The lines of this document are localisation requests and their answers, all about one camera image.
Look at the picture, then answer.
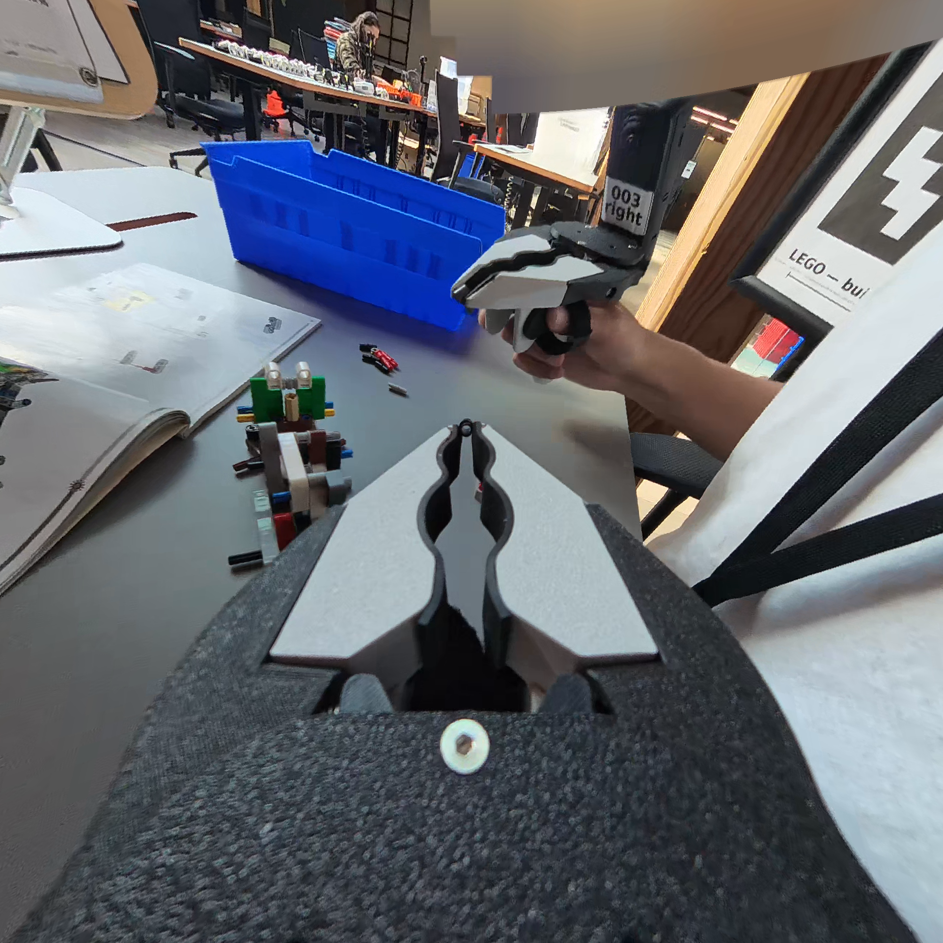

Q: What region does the black framed tag sign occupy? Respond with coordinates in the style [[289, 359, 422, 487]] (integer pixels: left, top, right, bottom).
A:
[[729, 40, 943, 340]]

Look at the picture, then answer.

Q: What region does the row of white devices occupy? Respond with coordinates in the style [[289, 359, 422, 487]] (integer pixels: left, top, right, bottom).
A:
[[214, 40, 369, 83]]

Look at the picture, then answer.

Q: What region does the person's right hand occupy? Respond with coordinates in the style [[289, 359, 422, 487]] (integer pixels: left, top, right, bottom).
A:
[[477, 301, 653, 393]]

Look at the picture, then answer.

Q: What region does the black harness strap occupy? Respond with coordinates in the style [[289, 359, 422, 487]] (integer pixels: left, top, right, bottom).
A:
[[693, 494, 943, 609], [725, 335, 943, 572]]

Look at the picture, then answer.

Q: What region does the blue plastic bin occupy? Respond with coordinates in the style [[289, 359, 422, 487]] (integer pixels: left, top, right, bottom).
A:
[[201, 140, 507, 334]]

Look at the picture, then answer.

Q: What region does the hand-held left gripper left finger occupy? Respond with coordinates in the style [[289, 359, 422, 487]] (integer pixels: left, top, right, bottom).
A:
[[269, 423, 467, 712]]

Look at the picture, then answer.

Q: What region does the black office chair armrest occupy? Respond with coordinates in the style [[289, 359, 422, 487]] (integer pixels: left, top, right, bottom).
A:
[[630, 432, 726, 542]]

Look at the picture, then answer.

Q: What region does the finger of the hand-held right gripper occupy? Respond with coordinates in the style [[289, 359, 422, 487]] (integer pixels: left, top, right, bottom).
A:
[[464, 256, 617, 334], [451, 225, 558, 305]]

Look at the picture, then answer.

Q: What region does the black office chair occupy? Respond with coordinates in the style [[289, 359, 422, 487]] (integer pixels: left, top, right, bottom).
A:
[[139, 0, 246, 142], [429, 70, 509, 201]]

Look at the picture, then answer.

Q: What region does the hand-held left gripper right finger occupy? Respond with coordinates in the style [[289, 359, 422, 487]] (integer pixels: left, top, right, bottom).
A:
[[469, 423, 659, 710]]

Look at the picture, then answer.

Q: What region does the open instruction booklet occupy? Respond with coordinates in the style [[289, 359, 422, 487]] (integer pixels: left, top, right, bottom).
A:
[[0, 263, 322, 594]]

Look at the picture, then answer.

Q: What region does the thick wooden post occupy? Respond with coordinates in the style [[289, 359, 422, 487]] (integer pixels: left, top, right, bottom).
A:
[[626, 55, 888, 436]]

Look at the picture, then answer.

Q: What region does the person's right forearm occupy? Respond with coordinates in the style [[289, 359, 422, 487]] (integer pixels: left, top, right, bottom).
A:
[[626, 317, 783, 463]]

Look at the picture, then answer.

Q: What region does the long wooden work table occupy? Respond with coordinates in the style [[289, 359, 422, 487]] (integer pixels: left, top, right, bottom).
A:
[[179, 37, 443, 144]]

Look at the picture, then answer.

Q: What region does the white storage box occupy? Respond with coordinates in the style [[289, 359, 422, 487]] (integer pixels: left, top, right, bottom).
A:
[[532, 109, 614, 179]]

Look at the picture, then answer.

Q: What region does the curved wooden panel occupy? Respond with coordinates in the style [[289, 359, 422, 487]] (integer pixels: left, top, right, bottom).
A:
[[74, 0, 159, 120]]

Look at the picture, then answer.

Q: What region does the partly built lego model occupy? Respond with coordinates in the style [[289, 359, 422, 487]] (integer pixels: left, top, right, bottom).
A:
[[232, 361, 353, 554]]

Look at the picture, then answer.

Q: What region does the wooden side table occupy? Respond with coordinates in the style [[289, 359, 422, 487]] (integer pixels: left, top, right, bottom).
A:
[[471, 140, 612, 231]]

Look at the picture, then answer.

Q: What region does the red plastic crate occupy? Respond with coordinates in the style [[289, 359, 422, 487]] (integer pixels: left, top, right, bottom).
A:
[[744, 315, 805, 371]]

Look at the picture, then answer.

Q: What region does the white lamp base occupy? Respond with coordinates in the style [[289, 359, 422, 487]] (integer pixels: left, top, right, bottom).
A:
[[0, 0, 124, 259]]

